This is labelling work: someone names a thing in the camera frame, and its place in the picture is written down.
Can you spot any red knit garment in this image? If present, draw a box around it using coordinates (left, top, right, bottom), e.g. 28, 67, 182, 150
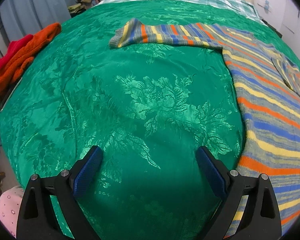
0, 34, 33, 70

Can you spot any grey blue curtain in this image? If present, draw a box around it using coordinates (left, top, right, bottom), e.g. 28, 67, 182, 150
0, 0, 75, 57

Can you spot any blue wall hook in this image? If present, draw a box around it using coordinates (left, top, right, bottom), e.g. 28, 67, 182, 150
257, 0, 271, 14

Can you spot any green floral bedspread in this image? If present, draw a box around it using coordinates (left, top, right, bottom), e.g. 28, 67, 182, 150
0, 0, 300, 239

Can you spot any orange knit garment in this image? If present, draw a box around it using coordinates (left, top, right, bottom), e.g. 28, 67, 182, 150
0, 22, 62, 103

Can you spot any multicolour striped knit sweater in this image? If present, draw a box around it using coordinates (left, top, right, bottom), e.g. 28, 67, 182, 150
110, 19, 300, 233

